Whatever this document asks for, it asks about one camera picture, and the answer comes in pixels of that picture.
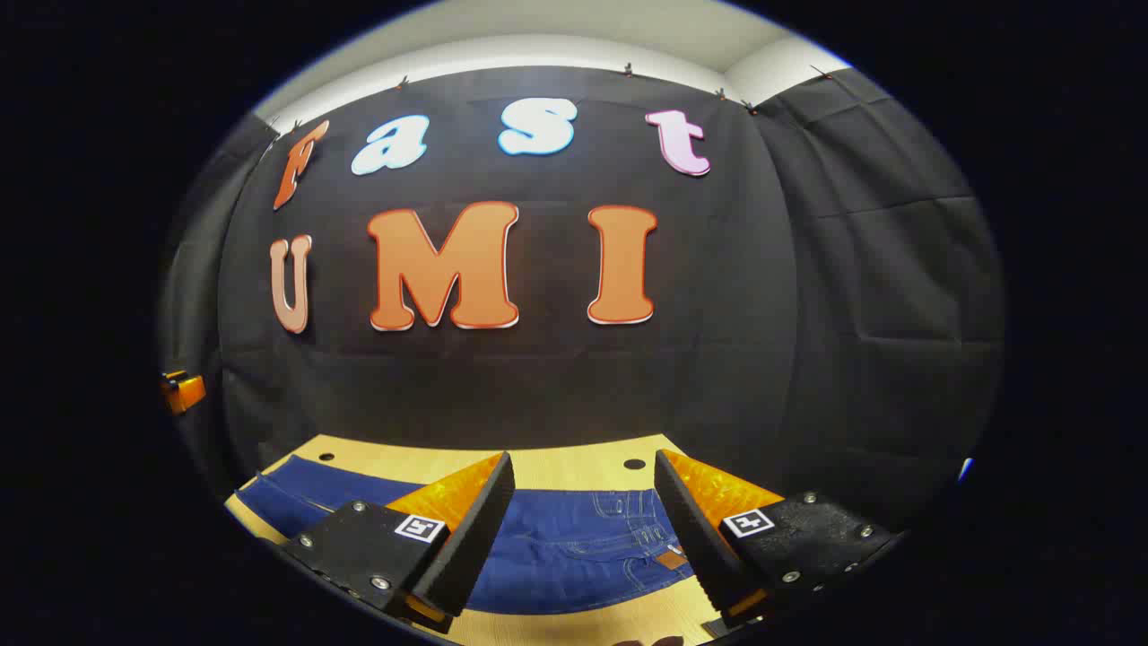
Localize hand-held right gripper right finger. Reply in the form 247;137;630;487
655;449;902;629

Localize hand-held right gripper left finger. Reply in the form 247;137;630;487
278;451;517;629

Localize blue denim jeans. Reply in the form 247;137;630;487
235;455;709;616

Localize black backdrop cloth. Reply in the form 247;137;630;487
157;65;1007;530

